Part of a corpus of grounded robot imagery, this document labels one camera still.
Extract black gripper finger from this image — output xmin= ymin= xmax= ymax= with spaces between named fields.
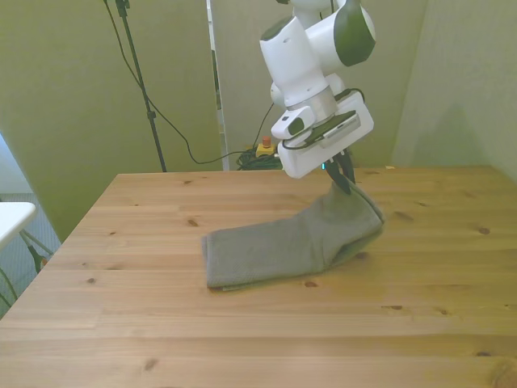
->
xmin=339 ymin=150 xmax=358 ymax=185
xmin=325 ymin=159 xmax=352 ymax=197

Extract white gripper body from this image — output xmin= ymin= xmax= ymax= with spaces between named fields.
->
xmin=276 ymin=91 xmax=375 ymax=179

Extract grey towel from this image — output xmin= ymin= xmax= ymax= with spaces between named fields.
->
xmin=201 ymin=180 xmax=387 ymax=293

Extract yellow emergency stop button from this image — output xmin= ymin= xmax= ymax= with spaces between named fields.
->
xmin=255 ymin=136 xmax=277 ymax=159

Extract white vertical panel strip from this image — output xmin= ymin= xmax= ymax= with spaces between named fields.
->
xmin=205 ymin=0 xmax=232 ymax=171

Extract black tripod stand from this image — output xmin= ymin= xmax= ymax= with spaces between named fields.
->
xmin=114 ymin=0 xmax=168 ymax=173

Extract side table folding legs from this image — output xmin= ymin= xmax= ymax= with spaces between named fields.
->
xmin=0 ymin=188 xmax=55 ymax=310

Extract white side table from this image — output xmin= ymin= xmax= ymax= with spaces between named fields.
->
xmin=0 ymin=201 xmax=38 ymax=248

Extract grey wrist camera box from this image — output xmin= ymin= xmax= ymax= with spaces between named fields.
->
xmin=281 ymin=109 xmax=362 ymax=150

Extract green coiled cable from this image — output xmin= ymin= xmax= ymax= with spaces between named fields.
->
xmin=235 ymin=149 xmax=284 ymax=171

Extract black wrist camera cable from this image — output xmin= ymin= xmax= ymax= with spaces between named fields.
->
xmin=334 ymin=87 xmax=367 ymax=103

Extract long black cable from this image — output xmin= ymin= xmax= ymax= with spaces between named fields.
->
xmin=102 ymin=0 xmax=259 ymax=165

